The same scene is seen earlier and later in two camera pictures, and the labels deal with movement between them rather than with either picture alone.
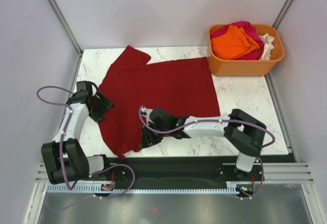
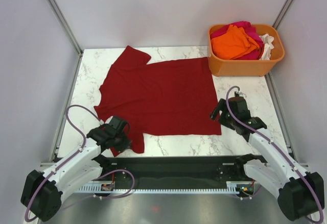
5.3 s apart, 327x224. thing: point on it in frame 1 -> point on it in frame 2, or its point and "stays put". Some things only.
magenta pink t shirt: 255,55 stays put
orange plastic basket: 248,68 stays put
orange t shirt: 235,44 stays put
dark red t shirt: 183,87 stays put
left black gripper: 106,105 -> 125,144
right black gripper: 147,139 -> 221,105
